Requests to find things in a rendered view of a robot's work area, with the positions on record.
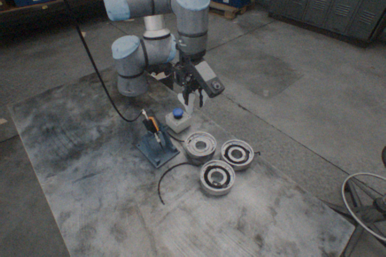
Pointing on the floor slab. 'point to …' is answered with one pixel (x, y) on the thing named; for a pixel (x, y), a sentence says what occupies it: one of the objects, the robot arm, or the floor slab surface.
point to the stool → (362, 218)
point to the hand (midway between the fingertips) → (197, 108)
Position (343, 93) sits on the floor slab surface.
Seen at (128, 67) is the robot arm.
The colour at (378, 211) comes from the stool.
